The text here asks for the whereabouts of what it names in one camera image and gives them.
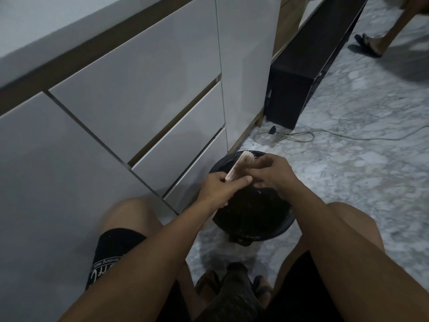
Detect person's black shorts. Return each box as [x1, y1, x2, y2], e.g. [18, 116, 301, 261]
[85, 228, 346, 322]

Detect person's leg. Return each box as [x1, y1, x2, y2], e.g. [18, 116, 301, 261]
[274, 201, 386, 292]
[100, 197, 203, 322]

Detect person's right forearm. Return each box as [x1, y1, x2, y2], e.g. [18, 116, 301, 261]
[287, 184, 429, 322]

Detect person's left hand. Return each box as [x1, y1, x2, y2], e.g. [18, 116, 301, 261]
[198, 172, 253, 209]

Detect person's right hand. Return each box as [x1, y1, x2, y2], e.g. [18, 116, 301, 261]
[247, 154, 302, 200]

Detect person's right leg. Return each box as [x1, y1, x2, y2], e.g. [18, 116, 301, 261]
[274, 201, 386, 292]

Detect black speaker box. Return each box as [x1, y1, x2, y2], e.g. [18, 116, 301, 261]
[266, 0, 369, 131]

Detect pink hairbrush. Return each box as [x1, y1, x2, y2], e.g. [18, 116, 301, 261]
[224, 150, 259, 183]

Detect black mesh waste basket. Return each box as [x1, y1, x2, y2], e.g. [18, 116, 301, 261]
[208, 150, 296, 247]

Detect person's left leg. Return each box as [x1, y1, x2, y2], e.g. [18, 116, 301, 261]
[100, 197, 203, 322]

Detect white drawer cabinet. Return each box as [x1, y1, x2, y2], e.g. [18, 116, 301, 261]
[0, 0, 282, 322]

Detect person's black sandal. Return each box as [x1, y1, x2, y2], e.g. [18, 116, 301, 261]
[253, 275, 274, 308]
[195, 270, 221, 296]

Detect white floor cable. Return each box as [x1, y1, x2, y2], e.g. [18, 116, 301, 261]
[253, 125, 429, 145]

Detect person's left forearm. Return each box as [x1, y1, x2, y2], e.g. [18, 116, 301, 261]
[59, 196, 219, 322]

